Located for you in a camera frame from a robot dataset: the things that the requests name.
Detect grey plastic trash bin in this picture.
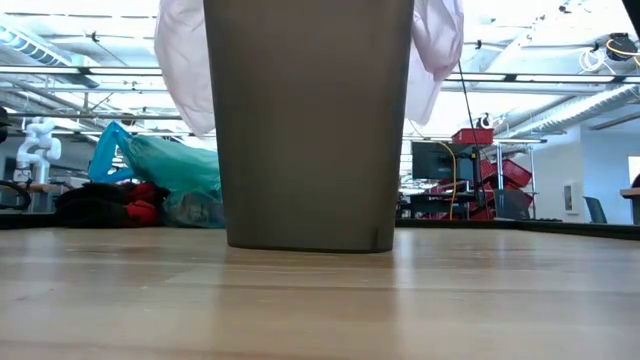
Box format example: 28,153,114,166
202,0,416,254

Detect teal plastic trash bag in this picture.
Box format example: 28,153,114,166
88,121,226,230

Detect pink plastic trash bag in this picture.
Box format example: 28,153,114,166
153,0,465,137

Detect black background desk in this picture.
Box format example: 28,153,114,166
399,192,481,219

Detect black monitor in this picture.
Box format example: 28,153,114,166
411,141,475,183

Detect metal shelf rack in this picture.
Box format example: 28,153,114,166
492,138,548,221

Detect tilted red storage bin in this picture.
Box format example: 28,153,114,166
478,158,534,189

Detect dark storage bin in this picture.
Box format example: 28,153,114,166
494,187,535,221

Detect red and black cloth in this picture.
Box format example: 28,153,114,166
53,180,172,230

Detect teal chair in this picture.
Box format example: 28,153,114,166
583,196,609,226

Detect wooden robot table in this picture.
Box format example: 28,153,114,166
19,182,66,197

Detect wooden desk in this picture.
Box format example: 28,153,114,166
619,187,640,226

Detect yellow hanging cable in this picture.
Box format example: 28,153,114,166
439,141,459,221

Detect thin black hanging cable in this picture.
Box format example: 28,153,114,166
457,59,482,151

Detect black aluminium table frame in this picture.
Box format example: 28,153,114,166
0,212,640,241

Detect black arm base cable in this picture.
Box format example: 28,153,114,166
0,179,32,211

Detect black ceiling cable reel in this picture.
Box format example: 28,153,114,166
579,32,640,69

